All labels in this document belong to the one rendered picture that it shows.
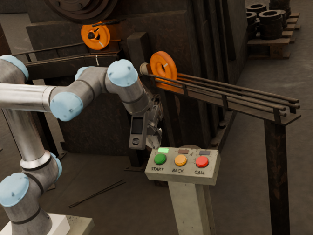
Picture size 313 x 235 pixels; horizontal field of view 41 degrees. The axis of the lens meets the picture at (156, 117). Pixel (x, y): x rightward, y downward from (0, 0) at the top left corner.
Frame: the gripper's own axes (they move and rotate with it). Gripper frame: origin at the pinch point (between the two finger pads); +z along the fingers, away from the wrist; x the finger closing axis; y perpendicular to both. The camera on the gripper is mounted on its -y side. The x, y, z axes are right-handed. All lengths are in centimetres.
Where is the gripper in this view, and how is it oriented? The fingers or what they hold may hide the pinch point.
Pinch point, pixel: (154, 148)
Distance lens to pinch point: 138.7
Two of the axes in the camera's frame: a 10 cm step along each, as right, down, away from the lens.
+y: 2.7, -7.7, 5.8
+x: -9.2, -0.2, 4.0
